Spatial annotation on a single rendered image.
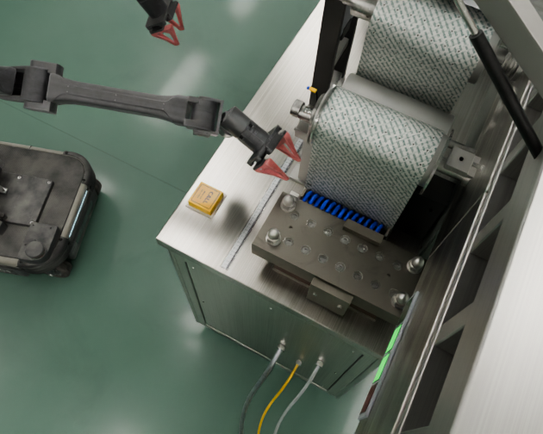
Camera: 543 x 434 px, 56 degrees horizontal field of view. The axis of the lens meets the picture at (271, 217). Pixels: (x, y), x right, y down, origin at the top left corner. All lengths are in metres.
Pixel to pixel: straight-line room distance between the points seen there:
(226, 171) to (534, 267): 1.01
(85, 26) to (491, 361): 2.94
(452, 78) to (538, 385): 0.77
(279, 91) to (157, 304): 1.10
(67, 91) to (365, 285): 0.79
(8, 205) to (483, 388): 2.05
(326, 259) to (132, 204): 1.43
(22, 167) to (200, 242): 1.24
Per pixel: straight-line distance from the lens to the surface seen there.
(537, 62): 0.62
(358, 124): 1.06
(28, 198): 2.31
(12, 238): 2.28
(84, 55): 3.07
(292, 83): 1.63
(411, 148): 1.05
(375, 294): 1.19
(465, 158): 1.09
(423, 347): 0.75
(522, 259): 0.59
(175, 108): 1.18
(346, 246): 1.22
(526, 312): 0.57
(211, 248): 1.34
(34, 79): 1.28
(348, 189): 1.20
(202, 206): 1.37
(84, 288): 2.36
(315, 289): 1.20
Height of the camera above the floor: 2.14
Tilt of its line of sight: 64 degrees down
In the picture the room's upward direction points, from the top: 4 degrees clockwise
